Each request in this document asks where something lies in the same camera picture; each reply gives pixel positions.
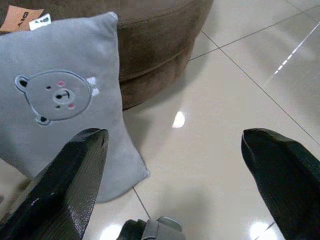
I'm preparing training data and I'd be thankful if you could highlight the white pillow label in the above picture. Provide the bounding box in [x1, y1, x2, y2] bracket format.
[28, 13, 53, 31]

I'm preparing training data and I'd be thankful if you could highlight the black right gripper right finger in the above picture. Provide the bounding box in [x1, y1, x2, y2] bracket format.
[241, 127, 320, 240]

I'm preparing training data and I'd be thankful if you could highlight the grey bear pillow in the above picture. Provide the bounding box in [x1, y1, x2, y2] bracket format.
[0, 11, 151, 204]

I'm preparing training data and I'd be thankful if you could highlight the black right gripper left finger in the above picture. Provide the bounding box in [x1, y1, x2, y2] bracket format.
[0, 127, 110, 240]

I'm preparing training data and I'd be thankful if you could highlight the orange paper tag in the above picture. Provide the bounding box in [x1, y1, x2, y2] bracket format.
[0, 5, 45, 33]

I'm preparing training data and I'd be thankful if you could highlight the brown fabric sofa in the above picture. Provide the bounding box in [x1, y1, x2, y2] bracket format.
[0, 0, 215, 111]

